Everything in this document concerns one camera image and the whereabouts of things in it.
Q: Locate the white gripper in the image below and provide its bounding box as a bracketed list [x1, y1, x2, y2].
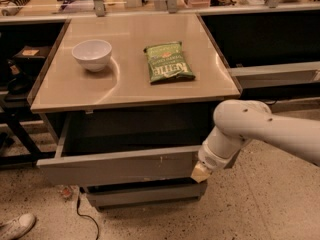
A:
[191, 141, 235, 183]

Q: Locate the grey top drawer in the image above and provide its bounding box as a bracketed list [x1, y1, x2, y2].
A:
[37, 115, 199, 187]

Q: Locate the grey drawer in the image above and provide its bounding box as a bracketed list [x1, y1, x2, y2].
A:
[37, 115, 199, 187]
[85, 178, 207, 210]

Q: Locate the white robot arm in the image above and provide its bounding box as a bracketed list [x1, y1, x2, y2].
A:
[191, 100, 320, 183]

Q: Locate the grey lower drawer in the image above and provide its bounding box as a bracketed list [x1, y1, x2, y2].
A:
[85, 178, 207, 210]

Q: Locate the green Kettle chips bag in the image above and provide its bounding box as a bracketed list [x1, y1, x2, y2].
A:
[144, 41, 195, 84]

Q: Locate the beige top cabinet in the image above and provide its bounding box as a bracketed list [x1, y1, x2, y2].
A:
[27, 12, 243, 155]

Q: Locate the white ceramic bowl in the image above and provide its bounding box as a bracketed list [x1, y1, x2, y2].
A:
[72, 39, 112, 72]

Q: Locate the white sneaker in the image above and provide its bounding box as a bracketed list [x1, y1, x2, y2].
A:
[0, 213, 36, 240]

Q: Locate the black box with label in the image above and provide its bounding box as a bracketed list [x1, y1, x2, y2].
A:
[13, 46, 51, 64]

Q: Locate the grey side shelf rail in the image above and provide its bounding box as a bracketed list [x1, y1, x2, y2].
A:
[228, 61, 320, 89]

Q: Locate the black floor cable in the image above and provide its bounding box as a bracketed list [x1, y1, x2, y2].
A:
[76, 193, 101, 240]

